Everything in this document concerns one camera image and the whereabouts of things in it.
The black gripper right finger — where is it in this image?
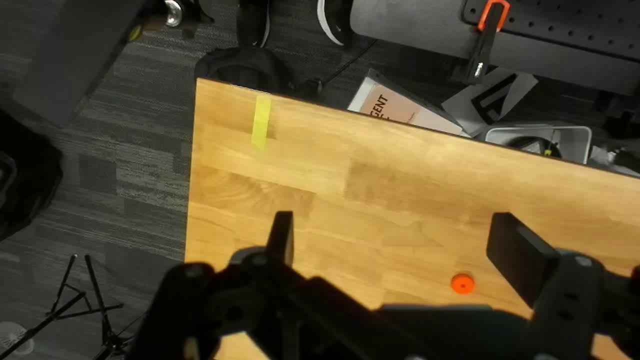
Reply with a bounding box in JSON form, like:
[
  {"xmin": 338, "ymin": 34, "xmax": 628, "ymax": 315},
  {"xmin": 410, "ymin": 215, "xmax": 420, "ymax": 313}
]
[{"xmin": 487, "ymin": 210, "xmax": 562, "ymax": 311}]

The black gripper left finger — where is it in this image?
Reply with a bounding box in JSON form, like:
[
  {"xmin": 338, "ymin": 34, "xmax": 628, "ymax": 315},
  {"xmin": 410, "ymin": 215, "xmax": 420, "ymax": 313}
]
[{"xmin": 231, "ymin": 210, "xmax": 297, "ymax": 276}]

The orange ring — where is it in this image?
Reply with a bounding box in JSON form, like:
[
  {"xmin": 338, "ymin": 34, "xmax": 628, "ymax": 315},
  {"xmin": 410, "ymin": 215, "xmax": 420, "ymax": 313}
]
[{"xmin": 451, "ymin": 270, "xmax": 476, "ymax": 296}]

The yellow tape strip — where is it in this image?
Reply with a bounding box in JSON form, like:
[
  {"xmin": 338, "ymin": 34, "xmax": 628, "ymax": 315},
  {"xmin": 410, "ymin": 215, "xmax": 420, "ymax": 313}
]
[{"xmin": 250, "ymin": 95, "xmax": 274, "ymax": 153}]

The grey plastic bin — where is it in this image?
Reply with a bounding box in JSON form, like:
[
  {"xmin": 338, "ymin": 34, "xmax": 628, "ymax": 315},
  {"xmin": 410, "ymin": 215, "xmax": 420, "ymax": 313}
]
[{"xmin": 483, "ymin": 122, "xmax": 596, "ymax": 168}]

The white printed booklet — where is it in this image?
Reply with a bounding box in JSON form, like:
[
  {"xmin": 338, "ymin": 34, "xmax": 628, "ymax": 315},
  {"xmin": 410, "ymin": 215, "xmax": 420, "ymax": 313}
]
[{"xmin": 347, "ymin": 75, "xmax": 473, "ymax": 141}]

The black round base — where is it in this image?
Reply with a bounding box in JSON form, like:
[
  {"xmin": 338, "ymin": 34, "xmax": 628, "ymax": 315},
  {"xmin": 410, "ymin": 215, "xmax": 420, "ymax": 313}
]
[{"xmin": 195, "ymin": 46, "xmax": 293, "ymax": 96}]

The black softbox light stand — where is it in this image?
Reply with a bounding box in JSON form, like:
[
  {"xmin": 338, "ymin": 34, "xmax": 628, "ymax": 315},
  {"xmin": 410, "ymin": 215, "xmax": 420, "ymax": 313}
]
[{"xmin": 0, "ymin": 252, "xmax": 128, "ymax": 360}]

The orange black bar clamp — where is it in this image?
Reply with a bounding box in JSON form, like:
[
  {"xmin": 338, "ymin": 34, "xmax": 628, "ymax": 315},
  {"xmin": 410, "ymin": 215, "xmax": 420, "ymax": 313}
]
[{"xmin": 467, "ymin": 0, "xmax": 514, "ymax": 80}]

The black white round wheel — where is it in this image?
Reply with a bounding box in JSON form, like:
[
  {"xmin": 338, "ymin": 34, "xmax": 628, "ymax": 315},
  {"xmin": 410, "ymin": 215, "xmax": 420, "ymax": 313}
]
[{"xmin": 316, "ymin": 0, "xmax": 357, "ymax": 49}]

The grey rounded cover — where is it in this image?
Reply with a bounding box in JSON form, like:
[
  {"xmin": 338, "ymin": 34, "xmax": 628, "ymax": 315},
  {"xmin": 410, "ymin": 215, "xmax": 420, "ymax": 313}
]
[{"xmin": 348, "ymin": 0, "xmax": 473, "ymax": 64}]

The chrome metal hook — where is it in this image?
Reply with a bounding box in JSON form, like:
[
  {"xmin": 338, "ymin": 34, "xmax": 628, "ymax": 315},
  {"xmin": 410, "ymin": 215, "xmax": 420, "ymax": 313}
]
[{"xmin": 160, "ymin": 0, "xmax": 186, "ymax": 31}]

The black bag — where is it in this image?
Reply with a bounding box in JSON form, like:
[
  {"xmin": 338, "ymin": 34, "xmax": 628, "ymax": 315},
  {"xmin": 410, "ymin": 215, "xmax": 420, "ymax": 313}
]
[{"xmin": 0, "ymin": 108, "xmax": 66, "ymax": 245}]

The dark grey panel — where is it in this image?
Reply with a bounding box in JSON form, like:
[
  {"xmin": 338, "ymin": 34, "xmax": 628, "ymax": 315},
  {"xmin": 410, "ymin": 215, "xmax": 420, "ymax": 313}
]
[{"xmin": 11, "ymin": 0, "xmax": 148, "ymax": 131}]

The grey triangular bracket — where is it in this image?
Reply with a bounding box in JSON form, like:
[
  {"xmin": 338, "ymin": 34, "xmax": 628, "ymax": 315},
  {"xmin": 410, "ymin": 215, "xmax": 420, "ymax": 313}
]
[{"xmin": 441, "ymin": 67, "xmax": 541, "ymax": 127}]

